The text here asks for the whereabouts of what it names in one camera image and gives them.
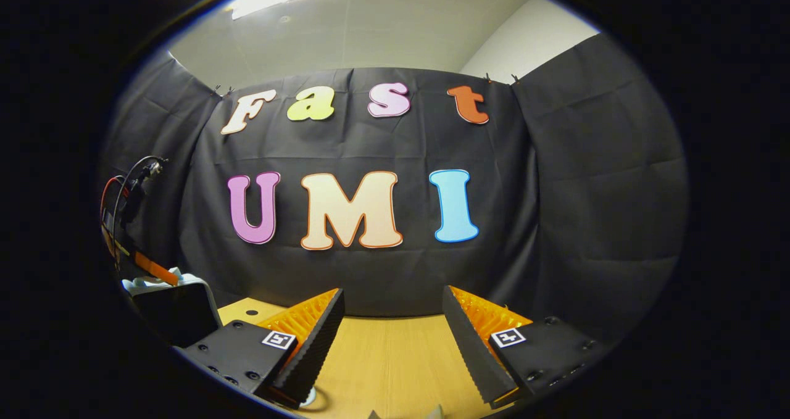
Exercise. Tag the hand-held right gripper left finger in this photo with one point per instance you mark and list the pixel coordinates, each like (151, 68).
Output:
(311, 351)

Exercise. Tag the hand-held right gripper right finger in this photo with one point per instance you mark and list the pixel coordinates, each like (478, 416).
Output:
(472, 351)

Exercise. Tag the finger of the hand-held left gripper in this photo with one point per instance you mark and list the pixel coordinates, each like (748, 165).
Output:
(154, 268)

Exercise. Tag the light blue suitcase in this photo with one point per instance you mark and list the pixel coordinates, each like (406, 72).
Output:
(179, 314)

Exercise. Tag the black backdrop cloth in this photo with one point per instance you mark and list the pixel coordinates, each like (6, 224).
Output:
(555, 190)

